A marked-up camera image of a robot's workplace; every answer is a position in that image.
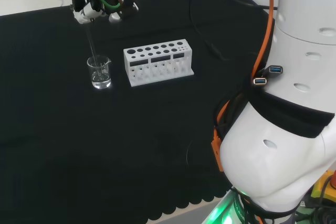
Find orange cable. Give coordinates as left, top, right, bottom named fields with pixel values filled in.
left=211, top=0, right=275, bottom=173

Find black bench cloth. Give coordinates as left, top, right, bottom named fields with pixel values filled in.
left=0, top=0, right=279, bottom=224

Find yellow stop button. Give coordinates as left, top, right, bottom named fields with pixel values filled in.
left=311, top=170, right=336, bottom=204

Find clear glass rod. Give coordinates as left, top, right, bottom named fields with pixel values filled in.
left=85, top=18, right=104, bottom=80

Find white test tube rack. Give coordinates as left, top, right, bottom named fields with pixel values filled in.
left=123, top=38, right=195, bottom=88

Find clear glass beaker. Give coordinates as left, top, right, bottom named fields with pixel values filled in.
left=86, top=55, right=113, bottom=90

